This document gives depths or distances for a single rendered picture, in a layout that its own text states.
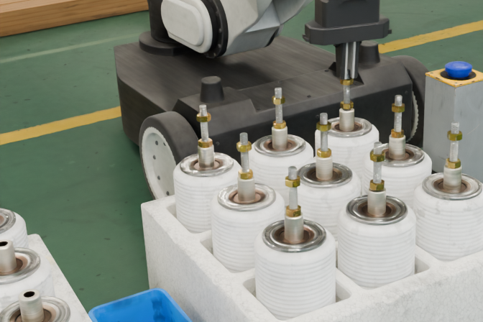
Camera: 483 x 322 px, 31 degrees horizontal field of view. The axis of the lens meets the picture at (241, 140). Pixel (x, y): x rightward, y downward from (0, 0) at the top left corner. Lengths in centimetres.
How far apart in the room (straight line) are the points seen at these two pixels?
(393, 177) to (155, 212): 34
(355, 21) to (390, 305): 41
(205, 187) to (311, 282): 24
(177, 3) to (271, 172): 68
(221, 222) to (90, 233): 54
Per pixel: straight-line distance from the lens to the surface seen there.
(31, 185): 181
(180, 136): 150
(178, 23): 183
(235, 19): 170
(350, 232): 106
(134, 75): 186
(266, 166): 123
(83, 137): 201
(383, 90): 170
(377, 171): 105
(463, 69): 134
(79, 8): 297
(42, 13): 293
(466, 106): 135
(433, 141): 139
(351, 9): 124
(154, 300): 120
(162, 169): 160
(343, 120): 131
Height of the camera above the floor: 76
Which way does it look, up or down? 23 degrees down
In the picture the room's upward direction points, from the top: 3 degrees counter-clockwise
